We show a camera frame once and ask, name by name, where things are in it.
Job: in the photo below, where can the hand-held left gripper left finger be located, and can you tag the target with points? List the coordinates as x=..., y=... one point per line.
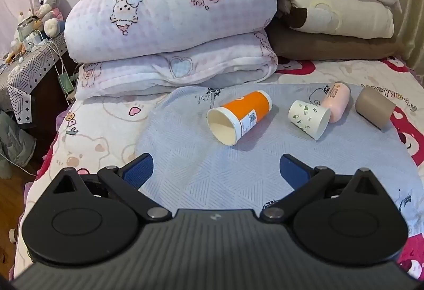
x=139, y=171

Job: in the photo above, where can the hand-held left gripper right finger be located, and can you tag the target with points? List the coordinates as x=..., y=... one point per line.
x=293, y=171

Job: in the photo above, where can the orange paper cup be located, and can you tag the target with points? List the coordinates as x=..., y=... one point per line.
x=248, y=108

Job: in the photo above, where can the white leaf-print paper cup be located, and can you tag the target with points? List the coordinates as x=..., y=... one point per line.
x=304, y=116

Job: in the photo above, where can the pink cup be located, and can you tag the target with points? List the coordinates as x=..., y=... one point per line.
x=338, y=99

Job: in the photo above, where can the brown paper cup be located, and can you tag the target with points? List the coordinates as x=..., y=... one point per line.
x=372, y=106

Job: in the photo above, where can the grey quilted mat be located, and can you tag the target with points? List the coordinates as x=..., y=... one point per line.
x=198, y=170

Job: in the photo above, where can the green face mask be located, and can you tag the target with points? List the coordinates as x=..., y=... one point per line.
x=66, y=82

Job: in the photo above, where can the grey cloth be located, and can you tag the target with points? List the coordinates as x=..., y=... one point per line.
x=15, y=144

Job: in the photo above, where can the brown pillow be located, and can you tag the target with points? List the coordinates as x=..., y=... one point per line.
x=331, y=46

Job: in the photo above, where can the bedside table with patterned cloth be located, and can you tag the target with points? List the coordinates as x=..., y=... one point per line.
x=29, y=65

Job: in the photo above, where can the pink checked folded quilt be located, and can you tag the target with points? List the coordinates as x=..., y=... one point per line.
x=165, y=12

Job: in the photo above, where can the cream folded blanket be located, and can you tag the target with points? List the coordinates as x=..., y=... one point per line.
x=364, y=18

